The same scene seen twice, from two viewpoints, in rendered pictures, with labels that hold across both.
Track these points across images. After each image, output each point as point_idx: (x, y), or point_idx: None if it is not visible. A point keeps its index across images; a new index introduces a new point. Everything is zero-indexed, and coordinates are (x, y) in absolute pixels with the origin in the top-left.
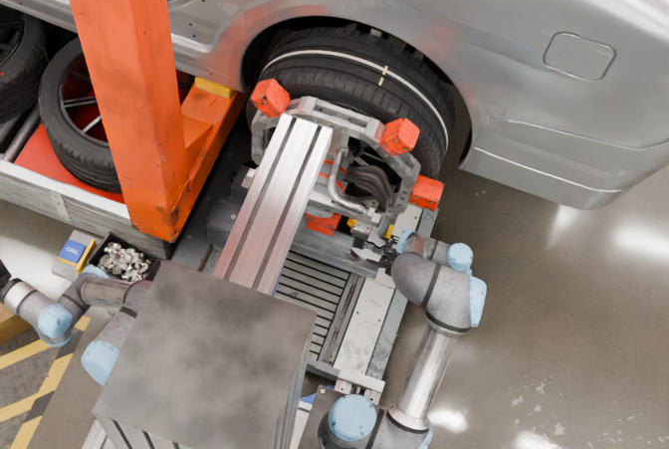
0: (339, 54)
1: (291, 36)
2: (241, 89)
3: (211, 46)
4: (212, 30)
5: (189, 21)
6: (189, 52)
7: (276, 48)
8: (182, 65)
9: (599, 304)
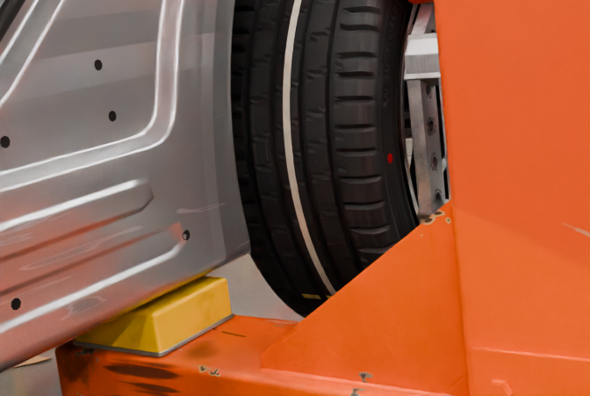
0: None
1: None
2: (248, 233)
3: (159, 117)
4: (146, 48)
5: (94, 52)
6: (132, 176)
7: (243, 41)
8: (120, 273)
9: None
